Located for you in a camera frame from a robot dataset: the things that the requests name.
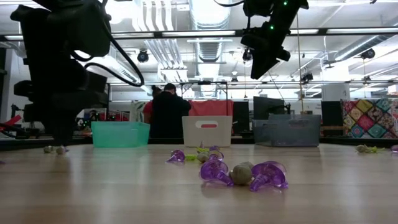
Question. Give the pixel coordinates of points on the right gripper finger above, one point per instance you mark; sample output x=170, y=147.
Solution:
x=269, y=62
x=257, y=63

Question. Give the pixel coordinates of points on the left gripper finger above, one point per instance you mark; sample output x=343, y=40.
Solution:
x=57, y=132
x=67, y=132

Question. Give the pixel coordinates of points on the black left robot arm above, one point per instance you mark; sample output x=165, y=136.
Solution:
x=31, y=31

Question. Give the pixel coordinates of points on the black computer monitor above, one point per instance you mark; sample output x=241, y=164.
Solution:
x=267, y=107

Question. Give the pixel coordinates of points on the red machine part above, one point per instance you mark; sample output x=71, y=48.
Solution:
x=14, y=119

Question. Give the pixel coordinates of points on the teal plastic bin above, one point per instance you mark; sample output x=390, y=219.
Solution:
x=119, y=135

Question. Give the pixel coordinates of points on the black flat panel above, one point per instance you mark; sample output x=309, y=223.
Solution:
x=331, y=113
x=241, y=116

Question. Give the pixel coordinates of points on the orange cloth panel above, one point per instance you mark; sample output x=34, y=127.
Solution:
x=211, y=107

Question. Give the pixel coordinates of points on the white patterned cloth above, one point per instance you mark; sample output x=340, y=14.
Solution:
x=136, y=112

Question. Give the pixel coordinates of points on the grey translucent plastic bin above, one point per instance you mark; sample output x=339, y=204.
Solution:
x=289, y=132

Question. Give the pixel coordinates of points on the white round column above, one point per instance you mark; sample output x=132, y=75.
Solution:
x=335, y=92

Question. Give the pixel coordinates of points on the white plastic bin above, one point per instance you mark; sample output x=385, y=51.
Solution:
x=206, y=135

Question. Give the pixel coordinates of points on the green plastic spider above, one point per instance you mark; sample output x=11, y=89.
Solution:
x=374, y=149
x=202, y=149
x=190, y=157

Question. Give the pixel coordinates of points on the olive round ball toy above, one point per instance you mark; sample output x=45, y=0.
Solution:
x=241, y=174

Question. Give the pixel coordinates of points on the colourful patchwork quilt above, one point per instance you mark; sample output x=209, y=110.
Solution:
x=370, y=118

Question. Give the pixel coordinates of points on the black ceiling camera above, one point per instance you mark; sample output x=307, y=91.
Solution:
x=143, y=56
x=308, y=77
x=247, y=55
x=367, y=53

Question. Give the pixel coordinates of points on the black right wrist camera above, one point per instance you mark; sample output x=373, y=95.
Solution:
x=256, y=7

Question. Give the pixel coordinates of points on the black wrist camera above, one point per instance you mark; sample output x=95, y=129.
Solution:
x=256, y=7
x=81, y=28

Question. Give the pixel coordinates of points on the black overhead frame bar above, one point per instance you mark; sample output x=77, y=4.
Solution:
x=322, y=31

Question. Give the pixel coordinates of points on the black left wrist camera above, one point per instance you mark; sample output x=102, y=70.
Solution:
x=81, y=28

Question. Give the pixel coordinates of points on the silver ceiling air duct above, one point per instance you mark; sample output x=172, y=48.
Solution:
x=210, y=12
x=357, y=46

